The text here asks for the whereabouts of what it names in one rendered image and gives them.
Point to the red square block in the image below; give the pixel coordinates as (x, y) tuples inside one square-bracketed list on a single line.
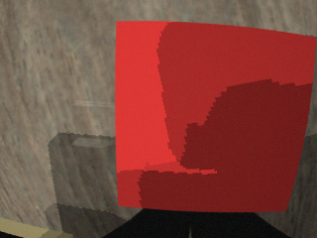
[(209, 117)]

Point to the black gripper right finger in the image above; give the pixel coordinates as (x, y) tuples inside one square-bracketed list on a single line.
[(207, 224)]

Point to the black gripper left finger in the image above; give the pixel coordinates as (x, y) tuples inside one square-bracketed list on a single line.
[(155, 223)]

